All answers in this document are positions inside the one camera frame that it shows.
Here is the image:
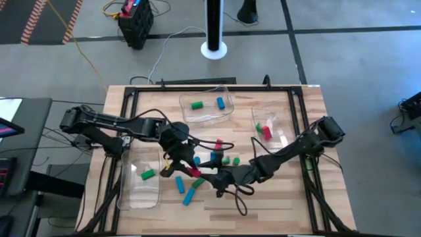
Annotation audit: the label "black flat bar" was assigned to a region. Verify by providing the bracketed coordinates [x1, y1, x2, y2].
[155, 77, 237, 86]

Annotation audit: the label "laptop screen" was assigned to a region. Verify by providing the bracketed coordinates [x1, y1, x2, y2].
[0, 117, 26, 139]

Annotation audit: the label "red arch block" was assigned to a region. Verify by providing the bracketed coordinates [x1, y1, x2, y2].
[261, 125, 273, 142]

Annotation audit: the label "black desk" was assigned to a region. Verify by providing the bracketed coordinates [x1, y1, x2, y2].
[0, 97, 53, 198]

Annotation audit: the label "blue long block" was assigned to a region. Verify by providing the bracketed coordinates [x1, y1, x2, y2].
[182, 187, 197, 207]
[174, 175, 186, 195]

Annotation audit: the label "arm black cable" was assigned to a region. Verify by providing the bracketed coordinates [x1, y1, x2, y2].
[130, 108, 235, 153]
[234, 136, 264, 217]

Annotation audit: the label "red plastic box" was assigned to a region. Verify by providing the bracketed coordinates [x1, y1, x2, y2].
[120, 0, 138, 16]

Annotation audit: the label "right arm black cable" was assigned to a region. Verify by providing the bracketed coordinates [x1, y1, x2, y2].
[234, 136, 264, 217]

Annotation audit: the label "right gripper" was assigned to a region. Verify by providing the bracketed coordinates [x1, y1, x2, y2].
[198, 150, 251, 198]

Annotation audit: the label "black equipment box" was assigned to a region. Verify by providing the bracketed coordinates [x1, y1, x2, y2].
[389, 91, 421, 135]

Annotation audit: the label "black plastic crate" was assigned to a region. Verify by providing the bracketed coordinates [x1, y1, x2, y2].
[117, 0, 155, 51]

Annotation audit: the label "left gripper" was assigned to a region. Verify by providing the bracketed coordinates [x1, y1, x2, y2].
[159, 122, 200, 178]

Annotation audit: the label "black pole white base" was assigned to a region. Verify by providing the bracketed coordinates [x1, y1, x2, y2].
[200, 0, 228, 61]

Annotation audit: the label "clear plastic bin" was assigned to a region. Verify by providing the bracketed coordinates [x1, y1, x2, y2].
[178, 84, 235, 124]
[117, 148, 162, 211]
[251, 105, 297, 155]

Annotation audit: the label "yellow floor cable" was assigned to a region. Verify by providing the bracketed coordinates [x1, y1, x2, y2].
[45, 0, 123, 90]

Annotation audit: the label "black floor cable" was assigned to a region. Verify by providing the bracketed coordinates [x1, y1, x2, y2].
[130, 75, 155, 86]

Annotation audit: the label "black mat orange stripes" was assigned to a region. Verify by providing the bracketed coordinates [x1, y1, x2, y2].
[0, 0, 83, 45]

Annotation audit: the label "black stand base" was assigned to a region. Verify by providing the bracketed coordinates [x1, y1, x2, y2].
[236, 0, 259, 25]

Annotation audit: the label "green long block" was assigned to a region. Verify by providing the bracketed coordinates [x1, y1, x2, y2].
[191, 177, 207, 190]
[140, 168, 157, 181]

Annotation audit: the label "black aluminium table frame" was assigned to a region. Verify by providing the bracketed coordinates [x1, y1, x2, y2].
[76, 74, 356, 235]

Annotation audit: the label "red backlit keyboard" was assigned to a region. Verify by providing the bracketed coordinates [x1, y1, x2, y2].
[0, 157, 18, 197]

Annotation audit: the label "white floor cable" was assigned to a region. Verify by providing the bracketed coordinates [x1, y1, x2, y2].
[147, 26, 207, 85]

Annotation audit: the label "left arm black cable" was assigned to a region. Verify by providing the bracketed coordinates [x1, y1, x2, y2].
[130, 108, 235, 153]

